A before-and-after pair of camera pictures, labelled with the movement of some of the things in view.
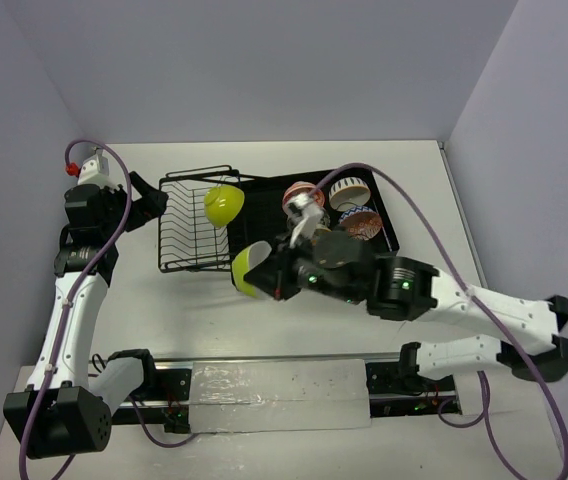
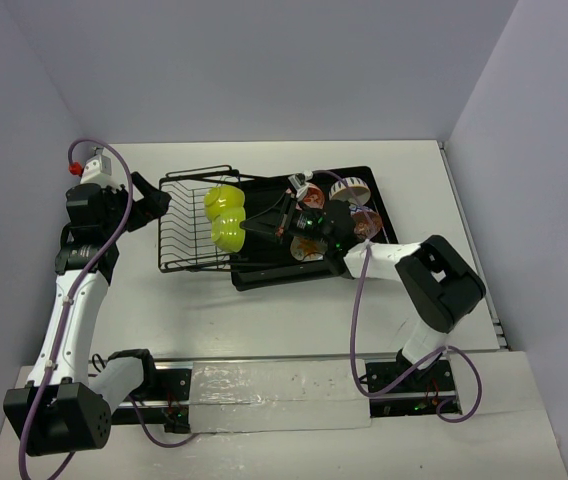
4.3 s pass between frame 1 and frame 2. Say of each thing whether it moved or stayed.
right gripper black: moved
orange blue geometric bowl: stayed
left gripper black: stayed
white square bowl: moved
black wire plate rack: stayed
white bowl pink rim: stayed
